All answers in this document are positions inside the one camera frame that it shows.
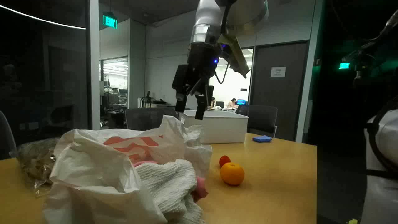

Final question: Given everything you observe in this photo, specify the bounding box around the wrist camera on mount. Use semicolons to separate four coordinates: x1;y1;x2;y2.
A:
218;31;251;80

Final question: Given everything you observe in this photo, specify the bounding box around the grey office chair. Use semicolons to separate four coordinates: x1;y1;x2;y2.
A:
124;107;180;132

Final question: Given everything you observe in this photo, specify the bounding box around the green exit sign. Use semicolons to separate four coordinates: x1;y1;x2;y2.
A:
101;14;119;30

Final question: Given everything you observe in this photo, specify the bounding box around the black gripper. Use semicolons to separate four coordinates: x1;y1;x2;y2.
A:
170;41;221;122

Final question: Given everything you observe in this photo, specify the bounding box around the dark office chair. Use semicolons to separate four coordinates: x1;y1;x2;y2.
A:
235;103;280;138

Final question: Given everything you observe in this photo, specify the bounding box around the small red ball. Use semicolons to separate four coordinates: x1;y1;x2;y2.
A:
218;154;233;169

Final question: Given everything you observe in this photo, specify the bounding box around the white plastic bag red print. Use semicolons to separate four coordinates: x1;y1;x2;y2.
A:
42;114;214;224

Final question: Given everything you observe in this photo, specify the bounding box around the dark door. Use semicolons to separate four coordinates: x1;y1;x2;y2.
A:
250;40;311;143

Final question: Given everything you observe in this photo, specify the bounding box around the white paper notice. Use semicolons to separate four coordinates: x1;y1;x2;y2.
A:
270;65;287;80

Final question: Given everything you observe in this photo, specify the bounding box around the white plastic bin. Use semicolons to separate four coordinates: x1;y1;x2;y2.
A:
183;108;250;146

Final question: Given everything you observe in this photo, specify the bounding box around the camera on tripod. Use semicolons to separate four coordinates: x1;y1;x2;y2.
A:
341;39;381;85

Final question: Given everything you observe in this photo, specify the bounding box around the dark chair backrest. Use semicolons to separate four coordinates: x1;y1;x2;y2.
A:
0;109;19;162

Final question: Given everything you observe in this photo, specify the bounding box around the orange fruit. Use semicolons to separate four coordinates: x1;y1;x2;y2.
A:
219;162;246;188

